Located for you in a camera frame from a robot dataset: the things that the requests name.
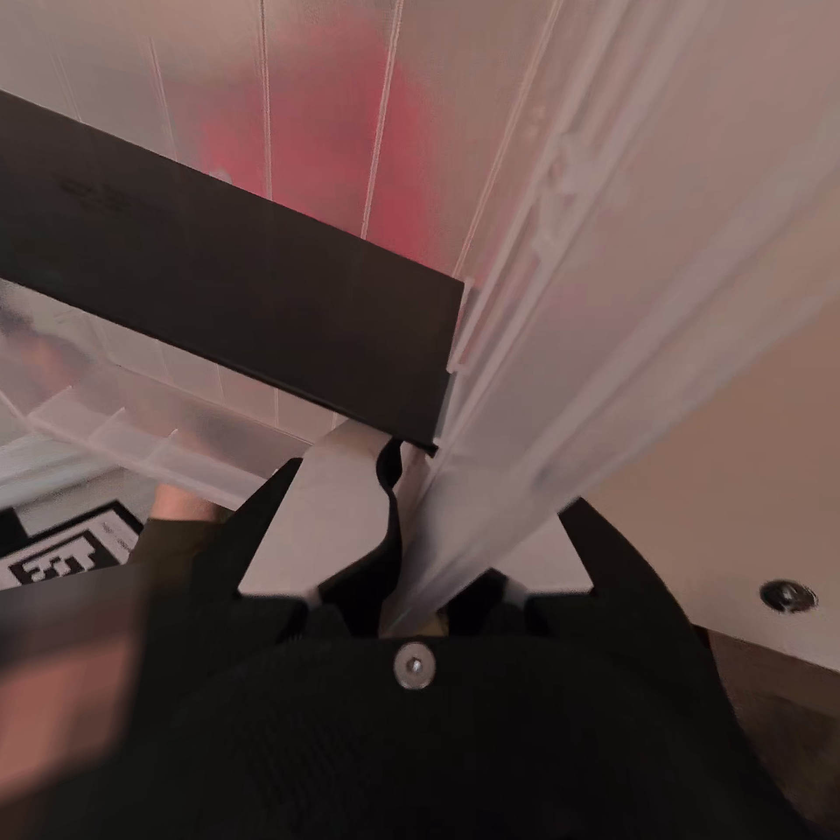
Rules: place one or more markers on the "clear plastic bin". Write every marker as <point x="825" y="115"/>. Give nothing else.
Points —
<point x="623" y="197"/>

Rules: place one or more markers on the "black divider plate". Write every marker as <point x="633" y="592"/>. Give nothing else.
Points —
<point x="229" y="275"/>

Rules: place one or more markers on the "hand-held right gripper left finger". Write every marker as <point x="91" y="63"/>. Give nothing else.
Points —
<point x="321" y="525"/>

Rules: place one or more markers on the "metal table grommet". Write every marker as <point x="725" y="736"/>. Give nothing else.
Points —
<point x="787" y="596"/>

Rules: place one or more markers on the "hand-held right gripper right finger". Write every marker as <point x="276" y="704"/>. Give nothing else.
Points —
<point x="551" y="568"/>

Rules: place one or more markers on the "person's left forearm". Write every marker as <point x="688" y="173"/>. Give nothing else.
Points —
<point x="184" y="504"/>

